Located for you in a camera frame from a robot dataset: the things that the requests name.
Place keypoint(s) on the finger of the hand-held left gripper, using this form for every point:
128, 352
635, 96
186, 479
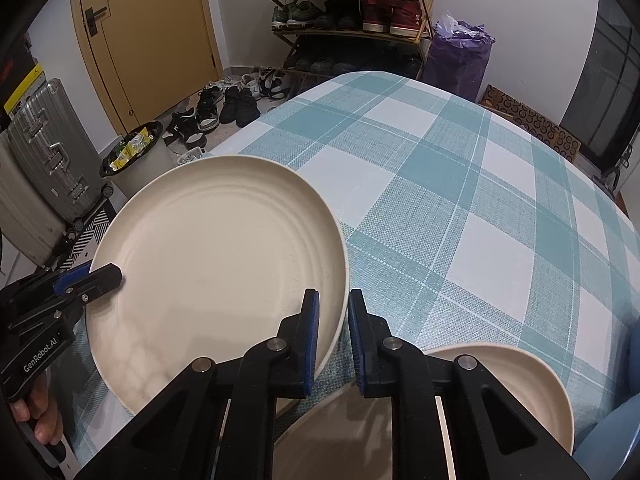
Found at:
97, 282
70, 281

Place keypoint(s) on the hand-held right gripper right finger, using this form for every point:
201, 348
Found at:
357, 345

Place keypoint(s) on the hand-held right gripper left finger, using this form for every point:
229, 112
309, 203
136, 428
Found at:
311, 345

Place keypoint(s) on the cream round plate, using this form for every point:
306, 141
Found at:
210, 260
525, 385

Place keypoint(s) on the blue bowl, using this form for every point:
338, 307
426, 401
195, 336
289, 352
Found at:
610, 455

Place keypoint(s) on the person's left hand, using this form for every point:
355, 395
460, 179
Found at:
45, 410

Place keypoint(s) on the black and white rug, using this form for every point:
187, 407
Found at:
87, 232

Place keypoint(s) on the grey suitcase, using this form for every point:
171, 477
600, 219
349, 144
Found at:
20, 210

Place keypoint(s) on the white trash bin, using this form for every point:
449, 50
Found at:
150, 165

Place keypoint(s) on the silver ribbed suitcase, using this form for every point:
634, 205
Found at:
50, 150

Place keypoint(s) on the black box yellow label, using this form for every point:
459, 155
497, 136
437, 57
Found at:
22, 87

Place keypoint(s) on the pile of loose shoes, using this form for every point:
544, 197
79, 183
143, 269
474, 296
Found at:
235, 102

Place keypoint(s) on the yellow wooden door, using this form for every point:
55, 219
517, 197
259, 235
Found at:
150, 35

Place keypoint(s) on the brown patterned cardboard mat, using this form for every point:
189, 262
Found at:
530, 120

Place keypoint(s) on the purple plastic bag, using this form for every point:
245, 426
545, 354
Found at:
455, 65

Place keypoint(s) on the wooden shoe rack with shoes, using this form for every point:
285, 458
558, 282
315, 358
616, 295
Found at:
395, 15

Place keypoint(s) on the black framed glass door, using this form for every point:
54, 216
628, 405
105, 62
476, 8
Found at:
610, 85

